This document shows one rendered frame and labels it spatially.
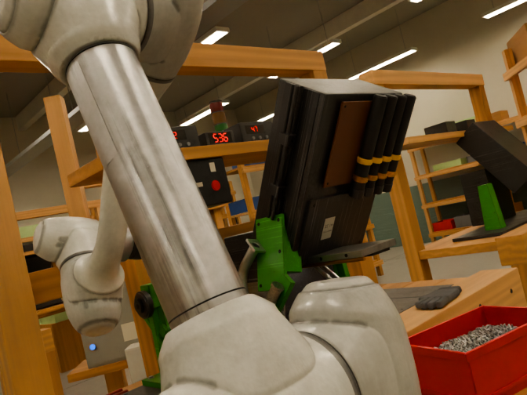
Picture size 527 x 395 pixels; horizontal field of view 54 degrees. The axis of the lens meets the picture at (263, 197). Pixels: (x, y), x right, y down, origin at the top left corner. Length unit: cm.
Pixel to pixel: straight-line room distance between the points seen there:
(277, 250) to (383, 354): 81
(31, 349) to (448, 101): 1027
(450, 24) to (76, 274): 1054
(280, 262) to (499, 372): 60
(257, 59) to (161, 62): 123
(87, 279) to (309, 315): 52
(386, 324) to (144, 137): 39
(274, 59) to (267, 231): 90
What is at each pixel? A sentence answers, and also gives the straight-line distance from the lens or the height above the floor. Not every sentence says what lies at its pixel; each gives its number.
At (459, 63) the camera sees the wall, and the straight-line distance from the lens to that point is 1109.
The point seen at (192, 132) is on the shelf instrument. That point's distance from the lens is 168.
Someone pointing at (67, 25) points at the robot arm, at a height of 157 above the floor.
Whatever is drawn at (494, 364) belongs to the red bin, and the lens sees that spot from 120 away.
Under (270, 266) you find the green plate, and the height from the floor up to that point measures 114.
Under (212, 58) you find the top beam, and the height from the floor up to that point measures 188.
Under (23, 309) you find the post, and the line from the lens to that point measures 148.
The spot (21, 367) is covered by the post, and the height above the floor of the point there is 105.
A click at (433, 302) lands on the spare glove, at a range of 161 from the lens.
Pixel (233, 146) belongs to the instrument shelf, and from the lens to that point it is 173.
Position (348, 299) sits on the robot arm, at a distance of 69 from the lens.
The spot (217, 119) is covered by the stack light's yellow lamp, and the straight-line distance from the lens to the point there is 192.
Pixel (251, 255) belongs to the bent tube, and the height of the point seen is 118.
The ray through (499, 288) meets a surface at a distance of 189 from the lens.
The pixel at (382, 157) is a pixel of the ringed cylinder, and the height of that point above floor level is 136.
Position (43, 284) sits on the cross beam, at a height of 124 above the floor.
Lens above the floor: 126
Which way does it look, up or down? 3 degrees up
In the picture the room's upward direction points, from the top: 13 degrees counter-clockwise
